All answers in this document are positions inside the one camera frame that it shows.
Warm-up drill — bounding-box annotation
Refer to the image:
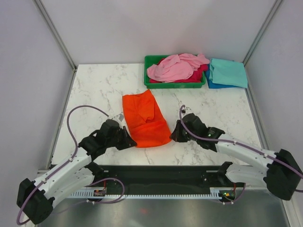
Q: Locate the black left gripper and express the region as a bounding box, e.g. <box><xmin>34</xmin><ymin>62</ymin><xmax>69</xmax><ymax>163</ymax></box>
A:
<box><xmin>106</xmin><ymin>126</ymin><xmax>136</xmax><ymax>150</ymax></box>

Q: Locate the orange t shirt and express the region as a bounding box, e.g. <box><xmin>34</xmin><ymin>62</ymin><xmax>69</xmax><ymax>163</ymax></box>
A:
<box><xmin>122</xmin><ymin>90</ymin><xmax>171</xmax><ymax>148</ymax></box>

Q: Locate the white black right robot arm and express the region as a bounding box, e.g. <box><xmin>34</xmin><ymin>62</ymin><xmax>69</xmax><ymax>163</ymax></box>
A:
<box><xmin>170</xmin><ymin>110</ymin><xmax>303</xmax><ymax>201</ymax></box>

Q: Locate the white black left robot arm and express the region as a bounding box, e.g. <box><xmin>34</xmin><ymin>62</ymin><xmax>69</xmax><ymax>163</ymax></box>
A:
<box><xmin>17</xmin><ymin>119</ymin><xmax>137</xmax><ymax>225</ymax></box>

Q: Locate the blue folded t shirt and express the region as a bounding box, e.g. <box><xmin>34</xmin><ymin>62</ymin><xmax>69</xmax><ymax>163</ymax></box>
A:
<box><xmin>205</xmin><ymin>64</ymin><xmax>239</xmax><ymax>89</ymax></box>

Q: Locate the pink t shirt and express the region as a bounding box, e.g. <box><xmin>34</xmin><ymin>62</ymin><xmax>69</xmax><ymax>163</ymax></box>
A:
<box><xmin>147</xmin><ymin>53</ymin><xmax>210</xmax><ymax>83</ymax></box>

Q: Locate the green plastic bin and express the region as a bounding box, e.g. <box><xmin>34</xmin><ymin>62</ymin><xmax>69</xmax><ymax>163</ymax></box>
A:
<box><xmin>144</xmin><ymin>54</ymin><xmax>209</xmax><ymax>89</ymax></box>

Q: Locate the teal folded t shirt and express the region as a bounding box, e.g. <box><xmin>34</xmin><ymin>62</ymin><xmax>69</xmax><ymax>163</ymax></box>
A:
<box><xmin>209</xmin><ymin>58</ymin><xmax>248</xmax><ymax>88</ymax></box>

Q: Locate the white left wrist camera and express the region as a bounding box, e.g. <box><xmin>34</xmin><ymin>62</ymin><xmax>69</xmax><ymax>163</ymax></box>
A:
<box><xmin>112</xmin><ymin>113</ymin><xmax>125</xmax><ymax>124</ymax></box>

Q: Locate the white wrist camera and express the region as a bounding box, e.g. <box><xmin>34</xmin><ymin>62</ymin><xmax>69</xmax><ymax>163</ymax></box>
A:
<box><xmin>182</xmin><ymin>107</ymin><xmax>193</xmax><ymax>114</ymax></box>
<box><xmin>112</xmin><ymin>113</ymin><xmax>125</xmax><ymax>124</ymax></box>

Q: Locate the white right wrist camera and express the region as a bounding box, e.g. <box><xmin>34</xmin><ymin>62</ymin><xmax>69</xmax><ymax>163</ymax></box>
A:
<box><xmin>182</xmin><ymin>107</ymin><xmax>193</xmax><ymax>114</ymax></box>

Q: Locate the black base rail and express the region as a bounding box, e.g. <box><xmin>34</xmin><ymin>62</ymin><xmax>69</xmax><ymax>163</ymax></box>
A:
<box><xmin>89</xmin><ymin>164</ymin><xmax>247</xmax><ymax>196</ymax></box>

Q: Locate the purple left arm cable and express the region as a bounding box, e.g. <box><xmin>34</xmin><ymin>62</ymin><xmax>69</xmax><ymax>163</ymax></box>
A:
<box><xmin>16</xmin><ymin>105</ymin><xmax>109</xmax><ymax>225</ymax></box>

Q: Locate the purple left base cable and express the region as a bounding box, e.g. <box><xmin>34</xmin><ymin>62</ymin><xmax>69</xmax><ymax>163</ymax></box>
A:
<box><xmin>52</xmin><ymin>179</ymin><xmax>125</xmax><ymax>215</ymax></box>

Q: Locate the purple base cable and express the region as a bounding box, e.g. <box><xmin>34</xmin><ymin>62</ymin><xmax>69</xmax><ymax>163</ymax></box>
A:
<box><xmin>52</xmin><ymin>179</ymin><xmax>125</xmax><ymax>215</ymax></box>
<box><xmin>214</xmin><ymin>182</ymin><xmax>247</xmax><ymax>205</ymax></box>

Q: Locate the white slotted cable duct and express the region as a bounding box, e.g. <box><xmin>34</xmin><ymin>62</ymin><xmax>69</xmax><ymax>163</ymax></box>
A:
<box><xmin>67</xmin><ymin>188</ymin><xmax>236</xmax><ymax>200</ymax></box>

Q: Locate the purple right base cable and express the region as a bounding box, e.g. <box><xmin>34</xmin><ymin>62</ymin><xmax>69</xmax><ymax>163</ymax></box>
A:
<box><xmin>214</xmin><ymin>182</ymin><xmax>247</xmax><ymax>205</ymax></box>

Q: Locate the right aluminium frame post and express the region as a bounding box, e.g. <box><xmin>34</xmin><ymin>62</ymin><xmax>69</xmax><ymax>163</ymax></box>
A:
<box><xmin>242</xmin><ymin>0</ymin><xmax>284</xmax><ymax>68</ymax></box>

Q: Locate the aluminium frame post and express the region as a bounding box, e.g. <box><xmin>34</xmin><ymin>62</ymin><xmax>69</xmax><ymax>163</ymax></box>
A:
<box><xmin>242</xmin><ymin>0</ymin><xmax>284</xmax><ymax>68</ymax></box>
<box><xmin>33</xmin><ymin>0</ymin><xmax>78</xmax><ymax>71</ymax></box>

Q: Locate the left aluminium frame post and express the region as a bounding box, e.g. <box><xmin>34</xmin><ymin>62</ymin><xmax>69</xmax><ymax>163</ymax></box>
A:
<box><xmin>33</xmin><ymin>0</ymin><xmax>78</xmax><ymax>71</ymax></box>

